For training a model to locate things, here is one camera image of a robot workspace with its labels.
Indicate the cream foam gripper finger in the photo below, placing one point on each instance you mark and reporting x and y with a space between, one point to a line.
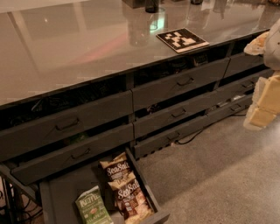
258 45
265 105

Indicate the green jalapeno chip bag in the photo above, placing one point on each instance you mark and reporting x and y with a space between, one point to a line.
91 207

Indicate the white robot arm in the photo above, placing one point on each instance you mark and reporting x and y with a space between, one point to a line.
272 57

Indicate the top right grey drawer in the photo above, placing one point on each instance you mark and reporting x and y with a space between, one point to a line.
242 62

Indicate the grey drawer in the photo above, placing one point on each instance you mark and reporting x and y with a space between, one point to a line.
160 140
230 109
177 84
164 117
73 154
239 87
242 62
52 128

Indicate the bottom right grey drawer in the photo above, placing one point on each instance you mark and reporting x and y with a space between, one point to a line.
230 109

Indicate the middle right grey drawer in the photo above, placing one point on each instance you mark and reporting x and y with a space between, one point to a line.
239 87

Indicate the middle centre grey drawer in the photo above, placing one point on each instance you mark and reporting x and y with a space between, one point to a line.
164 117

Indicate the top centre grey drawer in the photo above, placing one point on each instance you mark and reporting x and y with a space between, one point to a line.
177 84

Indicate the dark bottle on counter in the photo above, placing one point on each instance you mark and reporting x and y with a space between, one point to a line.
151 6

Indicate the bottom centre grey drawer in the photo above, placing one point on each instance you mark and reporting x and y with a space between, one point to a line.
160 140

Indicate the dark box on counter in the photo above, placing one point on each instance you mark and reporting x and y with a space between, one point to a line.
135 3

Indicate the middle left grey drawer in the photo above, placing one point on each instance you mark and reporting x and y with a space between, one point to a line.
73 154

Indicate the upper sea salt chip bag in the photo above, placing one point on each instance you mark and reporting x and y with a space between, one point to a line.
117 167

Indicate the sea salt chip bag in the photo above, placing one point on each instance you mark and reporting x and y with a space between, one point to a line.
130 199
117 167

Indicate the lower sea salt chip bag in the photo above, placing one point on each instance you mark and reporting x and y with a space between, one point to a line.
130 199

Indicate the top left grey drawer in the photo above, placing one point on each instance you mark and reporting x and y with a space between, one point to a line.
52 128

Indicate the open bottom left drawer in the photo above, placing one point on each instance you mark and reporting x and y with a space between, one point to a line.
83 185

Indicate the black white fiducial marker tile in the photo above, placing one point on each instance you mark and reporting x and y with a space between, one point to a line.
182 40

